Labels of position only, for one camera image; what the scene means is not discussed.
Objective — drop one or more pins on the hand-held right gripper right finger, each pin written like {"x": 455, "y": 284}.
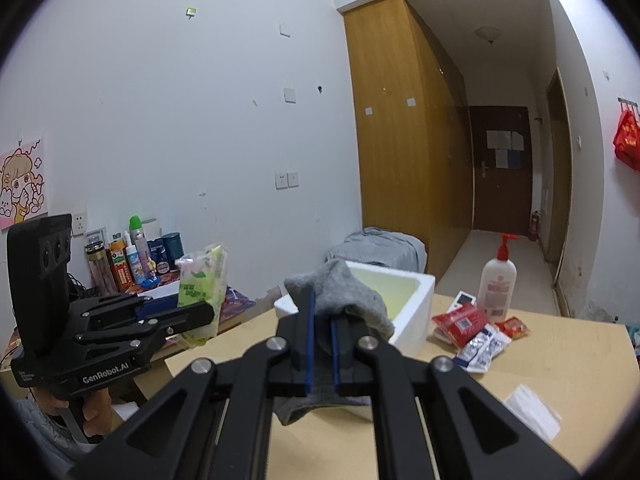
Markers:
{"x": 334, "y": 355}

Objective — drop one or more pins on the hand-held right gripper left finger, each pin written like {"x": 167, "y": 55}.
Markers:
{"x": 311, "y": 350}

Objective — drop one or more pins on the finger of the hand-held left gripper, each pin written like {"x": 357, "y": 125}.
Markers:
{"x": 170, "y": 322}
{"x": 155, "y": 306}

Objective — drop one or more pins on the green tissue packet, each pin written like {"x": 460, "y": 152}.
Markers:
{"x": 202, "y": 285}

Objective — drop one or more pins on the grey sock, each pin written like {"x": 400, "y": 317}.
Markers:
{"x": 345, "y": 290}

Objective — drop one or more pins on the white foam box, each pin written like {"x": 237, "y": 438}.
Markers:
{"x": 415, "y": 310}

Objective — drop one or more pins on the white plastic bag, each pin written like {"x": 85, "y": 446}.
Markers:
{"x": 532, "y": 410}

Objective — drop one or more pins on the person's left forearm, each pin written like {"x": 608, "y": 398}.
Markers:
{"x": 40, "y": 435}

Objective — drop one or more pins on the person's left hand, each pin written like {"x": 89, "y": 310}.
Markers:
{"x": 97, "y": 410}

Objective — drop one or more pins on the small white bottle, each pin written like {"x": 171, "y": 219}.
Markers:
{"x": 135, "y": 265}

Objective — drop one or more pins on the blue box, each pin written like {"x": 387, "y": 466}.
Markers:
{"x": 157, "y": 255}

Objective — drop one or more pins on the dark teal cup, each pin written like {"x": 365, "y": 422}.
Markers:
{"x": 171, "y": 250}

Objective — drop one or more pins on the orange bottle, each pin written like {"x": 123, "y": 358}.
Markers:
{"x": 119, "y": 260}

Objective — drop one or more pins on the brown lidded bottle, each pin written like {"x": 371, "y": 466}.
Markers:
{"x": 97, "y": 270}

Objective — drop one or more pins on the green capped spray can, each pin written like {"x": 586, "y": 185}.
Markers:
{"x": 140, "y": 240}

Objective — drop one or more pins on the grey cloth pile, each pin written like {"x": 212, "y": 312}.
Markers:
{"x": 380, "y": 250}

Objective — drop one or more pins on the red snack packet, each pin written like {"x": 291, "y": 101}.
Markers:
{"x": 460, "y": 325}

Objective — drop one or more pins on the white card packet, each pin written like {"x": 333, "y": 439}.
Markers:
{"x": 462, "y": 302}

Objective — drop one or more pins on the blue and white packet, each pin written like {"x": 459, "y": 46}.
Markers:
{"x": 482, "y": 347}

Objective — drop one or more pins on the white lotion pump bottle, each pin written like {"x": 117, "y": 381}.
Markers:
{"x": 497, "y": 285}

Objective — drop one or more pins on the small orange-red packet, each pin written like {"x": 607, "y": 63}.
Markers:
{"x": 514, "y": 327}

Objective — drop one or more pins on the wooden wardrobe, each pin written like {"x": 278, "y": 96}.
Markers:
{"x": 400, "y": 135}

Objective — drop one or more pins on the dark brown door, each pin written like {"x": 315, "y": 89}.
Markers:
{"x": 500, "y": 195}

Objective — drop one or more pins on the red fire extinguisher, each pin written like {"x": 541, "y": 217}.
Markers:
{"x": 534, "y": 225}

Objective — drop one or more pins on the blue paper notice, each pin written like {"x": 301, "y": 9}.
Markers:
{"x": 506, "y": 159}

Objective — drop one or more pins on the white paper notices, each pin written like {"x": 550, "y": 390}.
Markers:
{"x": 505, "y": 140}

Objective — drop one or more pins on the ceiling lamp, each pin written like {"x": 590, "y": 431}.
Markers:
{"x": 488, "y": 35}

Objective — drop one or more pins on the red cloth bag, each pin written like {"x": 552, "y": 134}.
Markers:
{"x": 629, "y": 140}

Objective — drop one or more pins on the white wall socket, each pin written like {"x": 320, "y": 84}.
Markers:
{"x": 78, "y": 222}

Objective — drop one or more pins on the cartoon wall poster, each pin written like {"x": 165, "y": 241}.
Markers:
{"x": 20, "y": 185}

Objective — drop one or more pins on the double white wall switch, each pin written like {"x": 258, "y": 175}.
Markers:
{"x": 286, "y": 180}

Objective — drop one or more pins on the white wall plate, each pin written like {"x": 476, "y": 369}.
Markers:
{"x": 289, "y": 95}
{"x": 285, "y": 30}

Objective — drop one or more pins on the wooden side door frame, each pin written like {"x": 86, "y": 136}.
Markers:
{"x": 559, "y": 170}

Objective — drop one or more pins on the metal wall hook rack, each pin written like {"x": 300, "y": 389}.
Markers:
{"x": 628, "y": 105}

